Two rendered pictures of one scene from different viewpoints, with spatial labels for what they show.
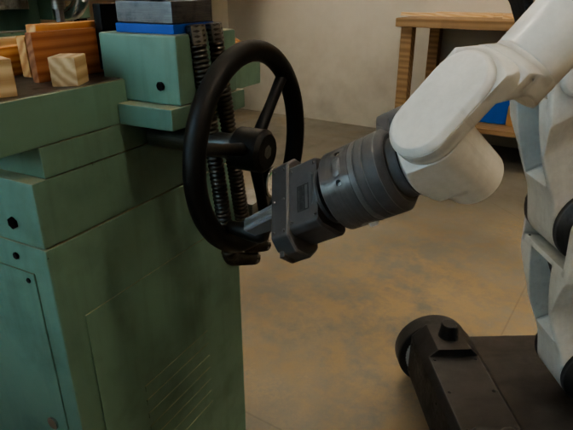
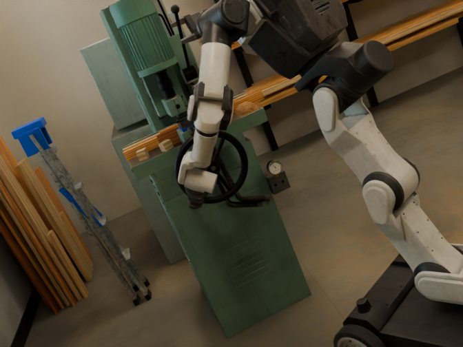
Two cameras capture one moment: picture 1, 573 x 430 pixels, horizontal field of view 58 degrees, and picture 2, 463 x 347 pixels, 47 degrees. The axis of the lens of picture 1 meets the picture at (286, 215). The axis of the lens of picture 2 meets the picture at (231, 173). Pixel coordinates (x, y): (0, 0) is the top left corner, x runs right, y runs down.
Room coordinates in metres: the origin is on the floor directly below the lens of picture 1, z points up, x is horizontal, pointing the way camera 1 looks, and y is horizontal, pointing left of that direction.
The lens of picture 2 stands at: (-0.45, -1.57, 1.36)
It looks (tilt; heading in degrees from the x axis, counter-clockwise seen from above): 17 degrees down; 53
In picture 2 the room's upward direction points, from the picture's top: 23 degrees counter-clockwise
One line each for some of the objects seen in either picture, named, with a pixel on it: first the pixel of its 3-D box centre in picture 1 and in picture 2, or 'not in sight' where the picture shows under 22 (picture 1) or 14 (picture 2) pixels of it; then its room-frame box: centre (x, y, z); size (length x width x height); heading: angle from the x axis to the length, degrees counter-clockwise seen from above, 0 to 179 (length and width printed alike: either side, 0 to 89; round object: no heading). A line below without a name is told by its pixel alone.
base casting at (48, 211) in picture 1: (33, 144); (193, 158); (0.91, 0.46, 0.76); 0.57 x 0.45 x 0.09; 62
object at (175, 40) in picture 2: not in sight; (180, 50); (1.09, 0.47, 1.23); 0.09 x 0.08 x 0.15; 62
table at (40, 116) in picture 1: (131, 89); (198, 141); (0.83, 0.24, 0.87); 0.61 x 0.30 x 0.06; 152
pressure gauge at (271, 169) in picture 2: (266, 184); (274, 169); (0.99, 0.04, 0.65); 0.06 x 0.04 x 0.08; 152
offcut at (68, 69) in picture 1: (69, 69); (165, 145); (0.69, 0.28, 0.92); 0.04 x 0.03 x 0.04; 2
